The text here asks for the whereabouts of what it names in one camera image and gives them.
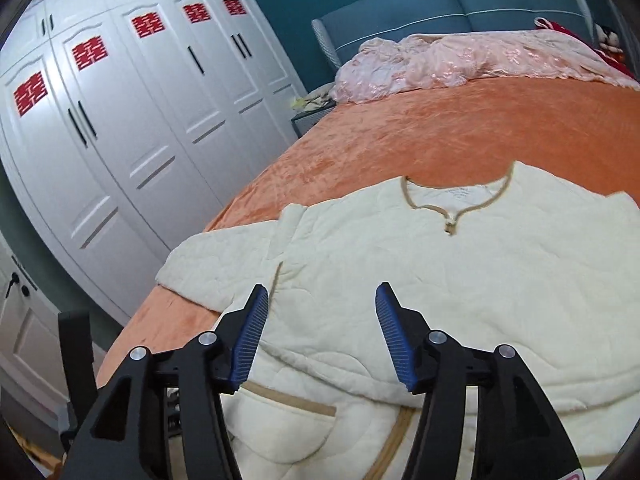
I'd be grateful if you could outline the cream quilted jacket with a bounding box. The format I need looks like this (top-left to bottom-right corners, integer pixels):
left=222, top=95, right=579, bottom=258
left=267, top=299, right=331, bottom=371
left=156, top=162, right=639, bottom=479

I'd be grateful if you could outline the orange velvet bedspread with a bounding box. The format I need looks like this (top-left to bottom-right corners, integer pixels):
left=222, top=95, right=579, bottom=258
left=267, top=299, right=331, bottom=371
left=99, top=78, right=639, bottom=380

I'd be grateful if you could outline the white wardrobe with red stickers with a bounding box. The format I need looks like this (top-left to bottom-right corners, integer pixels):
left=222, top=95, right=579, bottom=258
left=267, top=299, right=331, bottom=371
left=1, top=0, right=303, bottom=323

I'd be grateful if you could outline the grey bedside table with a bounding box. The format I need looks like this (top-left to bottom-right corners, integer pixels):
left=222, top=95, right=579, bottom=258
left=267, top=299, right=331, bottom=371
left=291, top=101, right=336, bottom=139

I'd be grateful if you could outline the clutter on bedside table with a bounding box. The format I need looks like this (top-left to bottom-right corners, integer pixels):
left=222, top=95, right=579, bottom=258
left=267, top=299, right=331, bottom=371
left=292, top=82, right=334, bottom=113

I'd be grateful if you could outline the pink lace blanket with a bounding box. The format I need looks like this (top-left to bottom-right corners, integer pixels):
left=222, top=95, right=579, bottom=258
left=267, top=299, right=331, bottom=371
left=330, top=29, right=639, bottom=104

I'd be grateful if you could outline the red cloth item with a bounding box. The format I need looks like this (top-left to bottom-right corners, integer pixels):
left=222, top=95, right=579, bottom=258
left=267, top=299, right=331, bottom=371
left=534, top=16, right=636, bottom=78

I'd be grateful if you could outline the small plush doll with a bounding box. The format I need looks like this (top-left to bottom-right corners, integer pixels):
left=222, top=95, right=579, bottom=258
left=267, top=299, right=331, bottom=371
left=594, top=24, right=626, bottom=63

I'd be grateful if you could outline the blue upholstered headboard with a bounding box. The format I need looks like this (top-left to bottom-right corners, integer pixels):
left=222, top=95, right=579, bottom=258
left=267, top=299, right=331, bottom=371
left=311, top=0, right=597, bottom=68

